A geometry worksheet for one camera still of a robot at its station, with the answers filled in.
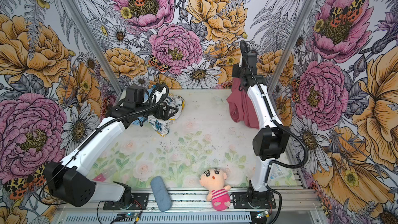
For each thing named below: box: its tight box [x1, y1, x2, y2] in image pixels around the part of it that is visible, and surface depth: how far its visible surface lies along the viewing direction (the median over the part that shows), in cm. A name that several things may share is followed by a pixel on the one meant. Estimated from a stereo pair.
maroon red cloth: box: [225, 77, 260, 130], surface depth 95 cm
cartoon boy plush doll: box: [199, 168, 232, 212], surface depth 74 cm
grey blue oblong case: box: [150, 175, 173, 213], surface depth 75 cm
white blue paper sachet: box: [269, 163, 292, 187], surface depth 83 cm
